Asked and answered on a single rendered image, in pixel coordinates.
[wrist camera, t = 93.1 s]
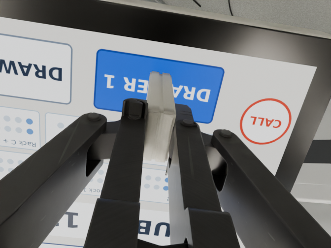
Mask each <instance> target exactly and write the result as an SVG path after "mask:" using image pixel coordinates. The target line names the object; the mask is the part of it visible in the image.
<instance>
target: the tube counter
mask: <svg viewBox="0 0 331 248"><path fill-rule="evenodd" d="M83 212H84V203H77V202H74V203H73V204H72V205H71V207H70V208H69V209H68V210H67V212H66V213H65V214H64V216H63V217H62V218H61V219H60V221H59V222H58V223H57V225H56V226H55V227H54V229H53V230H52V231H51V232H50V234H49V235H52V236H62V237H72V238H82V231H83Z"/></svg>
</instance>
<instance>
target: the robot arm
mask: <svg viewBox="0 0 331 248"><path fill-rule="evenodd" d="M104 159H109V160H110V161H109V165H108V168H107V172H106V175H105V179H104V183H103V187H102V190H101V194H100V198H97V200H96V204H95V207H94V211H93V214H92V218H91V222H90V225H89V229H88V233H87V236H86V240H85V243H84V247H83V248H240V244H239V241H238V238H237V235H238V236H239V238H240V240H241V241H242V243H243V245H244V246H245V248H331V236H330V235H329V234H328V233H327V232H326V231H325V230H324V229H323V227H322V226H321V225H320V224H319V223H318V222H317V221H316V220H315V219H314V218H313V217H312V216H311V214H310V213H309V212H308V211H307V210H306V209H305V208H304V207H303V206H302V205H301V204H300V203H299V202H298V201H297V200H296V199H295V198H294V197H293V196H292V194H291V193H290V192H289V191H288V190H287V189H286V188H285V187H284V186H283V185H282V184H281V183H280V182H279V180H278V179H277V178H276V177H275V176H274V175H273V174H272V173H271V172H270V171H269V170H268V169H267V167H266V166H265V165H264V164H263V163H262V162H261V161H260V160H259V159H258V158H257V157H256V156H255V154H254V153H253V152H252V151H251V150H250V149H249V148H248V147H247V146H246V145H245V144H244V143H243V142H242V140H241V139H240V138H239V137H238V136H237V135H236V134H234V133H233V132H231V131H229V130H226V129H217V130H215V131H214V132H213V135H209V134H206V133H203V132H201V131H200V127H199V125H198V123H196V122H194V118H193V114H192V111H191V108H190V107H189V106H188V105H184V104H177V103H175V102H174V94H173V86H172V78H171V75H170V74H169V73H162V74H159V72H156V71H152V72H150V76H149V84H148V91H147V98H146V100H145V99H138V98H127V99H124V101H123V107H122V115H121V119H120V120H118V121H114V122H107V118H106V116H104V115H102V114H99V113H95V112H90V113H86V114H83V115H81V116H80V117H79V118H78V119H76V120H75V121H74V122H72V123H71V124H70V125H69V126H67V127H66V128H65V129H64V130H62V131H61V132H60V133H59V134H57V135H56V136H55V137H54V138H52V139H51V140H50V141H49V142H47V143H46V144H45V145H43V146H42V147H41V148H40V149H38V150H37V151H36V152H35V153H33V154H32V155H31V156H30V157H28V158H27V159H26V160H24V161H23V162H22V163H21V164H19V165H18V166H17V167H16V168H14V169H13V170H12V171H11V172H9V173H8V174H7V175H6V176H4V177H3V178H2V179H1V180H0V248H39V247H40V245H41V244H42V243H43V241H44V240H45V239H46V238H47V236H48V235H49V234H50V232H51V231H52V230H53V229H54V227H55V226H56V225H57V223H58V222H59V221H60V219H61V218H62V217H63V216H64V214H65V213H66V212H67V210H68V209H69V208H70V207H71V205H72V204H73V203H74V201H75V200H76V199H77V197H78V196H79V195H80V193H81V192H82V191H83V190H84V188H85V187H86V186H87V184H88V183H89V182H90V181H91V179H92V178H93V177H94V175H95V174H96V173H97V172H98V171H99V169H100V168H101V167H102V165H103V161H104ZM152 159H155V161H156V162H164V163H165V161H167V167H166V172H165V175H166V176H167V175H168V200H169V225H170V245H166V246H160V245H157V244H154V243H150V242H147V241H144V240H141V239H138V227H139V214H140V202H139V201H140V189H141V177H142V165H143V160H148V161H151V160H152ZM221 208H222V209H223V212H222V209H221Z"/></svg>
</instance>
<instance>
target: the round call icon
mask: <svg viewBox="0 0 331 248"><path fill-rule="evenodd" d="M300 103H301V100H294V99H287V98H280V97H274V96H267V95H261V94H254V93H246V96H245V99H244V102H243V106H242V109H241V113H240V116H239V119H238V123H237V126H236V130H235V134H236V135H237V136H238V137H239V138H240V139H241V140H242V142H243V143H244V144H246V145H253V146H261V147H269V148H276V149H283V148H284V145H285V143H286V140H287V137H288V135H289V132H290V130H291V127H292V124H293V122H294V119H295V116H296V114H297V111H298V108H299V106H300Z"/></svg>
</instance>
